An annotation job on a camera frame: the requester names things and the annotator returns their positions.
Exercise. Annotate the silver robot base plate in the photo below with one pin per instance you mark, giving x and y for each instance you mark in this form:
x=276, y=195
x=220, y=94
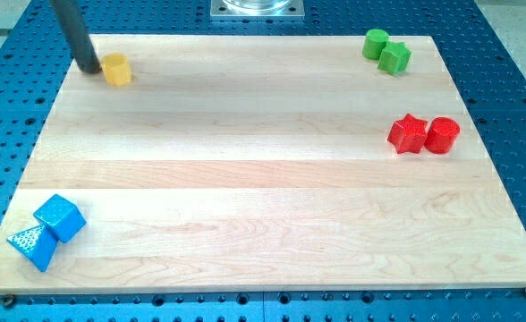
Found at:
x=245, y=9

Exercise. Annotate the red cylinder block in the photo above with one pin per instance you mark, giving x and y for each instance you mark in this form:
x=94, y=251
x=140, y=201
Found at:
x=442, y=135

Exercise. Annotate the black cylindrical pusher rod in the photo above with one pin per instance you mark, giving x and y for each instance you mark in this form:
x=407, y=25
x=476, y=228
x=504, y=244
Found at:
x=68, y=14

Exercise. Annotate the yellow hexagon block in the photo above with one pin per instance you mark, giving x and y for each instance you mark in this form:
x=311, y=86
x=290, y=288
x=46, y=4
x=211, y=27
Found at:
x=116, y=69

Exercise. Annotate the green cylinder block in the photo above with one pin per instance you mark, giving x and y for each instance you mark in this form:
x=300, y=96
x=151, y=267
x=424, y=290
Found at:
x=374, y=43

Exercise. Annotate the red star block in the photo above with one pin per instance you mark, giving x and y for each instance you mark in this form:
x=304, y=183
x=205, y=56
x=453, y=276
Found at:
x=408, y=134

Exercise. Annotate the blue cube block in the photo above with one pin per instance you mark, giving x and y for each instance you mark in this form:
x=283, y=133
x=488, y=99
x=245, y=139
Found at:
x=62, y=217

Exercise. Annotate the blue triangle block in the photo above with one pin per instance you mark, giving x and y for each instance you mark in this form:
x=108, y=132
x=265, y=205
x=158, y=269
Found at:
x=37, y=244

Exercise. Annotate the left board clamp screw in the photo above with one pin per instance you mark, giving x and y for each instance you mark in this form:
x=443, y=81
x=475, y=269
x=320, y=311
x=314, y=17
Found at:
x=8, y=300

